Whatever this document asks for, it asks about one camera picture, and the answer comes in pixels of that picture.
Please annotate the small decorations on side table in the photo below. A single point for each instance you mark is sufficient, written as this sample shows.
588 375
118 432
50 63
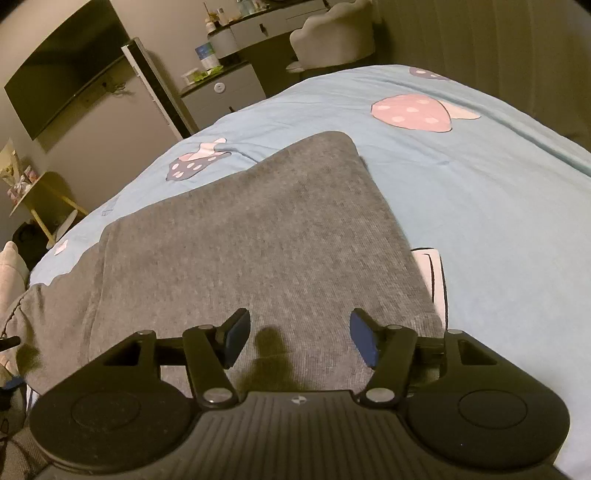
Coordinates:
16 177

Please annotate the black bag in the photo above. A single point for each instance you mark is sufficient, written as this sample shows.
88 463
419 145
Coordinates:
27 244

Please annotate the yellow wooden side table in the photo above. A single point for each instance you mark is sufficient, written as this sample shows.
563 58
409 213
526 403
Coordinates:
44 196

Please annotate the black wall television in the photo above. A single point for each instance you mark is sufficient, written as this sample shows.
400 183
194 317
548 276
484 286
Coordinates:
64 69

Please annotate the grey upholstered chair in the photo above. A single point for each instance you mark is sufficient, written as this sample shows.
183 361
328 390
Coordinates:
334 37

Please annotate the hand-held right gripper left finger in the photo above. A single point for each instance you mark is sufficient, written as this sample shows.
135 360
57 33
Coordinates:
238 339

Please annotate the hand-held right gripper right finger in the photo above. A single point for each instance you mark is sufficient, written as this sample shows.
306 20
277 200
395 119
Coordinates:
364 339

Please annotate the light blue printed bed sheet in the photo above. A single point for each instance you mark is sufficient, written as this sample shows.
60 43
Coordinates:
498 194

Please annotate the grey cabinet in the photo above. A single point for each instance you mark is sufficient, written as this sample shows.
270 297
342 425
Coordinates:
221 94

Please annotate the grey dressing table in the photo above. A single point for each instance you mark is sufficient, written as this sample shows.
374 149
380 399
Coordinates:
268 25

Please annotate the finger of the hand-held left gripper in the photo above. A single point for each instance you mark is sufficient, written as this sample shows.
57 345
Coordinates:
9 344

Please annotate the grey pants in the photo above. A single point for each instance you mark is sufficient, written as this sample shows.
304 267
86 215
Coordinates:
258 230

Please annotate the blue and white container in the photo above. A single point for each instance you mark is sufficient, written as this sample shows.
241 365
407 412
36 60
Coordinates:
206 56

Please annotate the white tower appliance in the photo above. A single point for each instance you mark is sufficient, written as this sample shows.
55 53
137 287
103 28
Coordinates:
157 87

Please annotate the cream pillow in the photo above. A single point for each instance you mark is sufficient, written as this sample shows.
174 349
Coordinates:
11 277

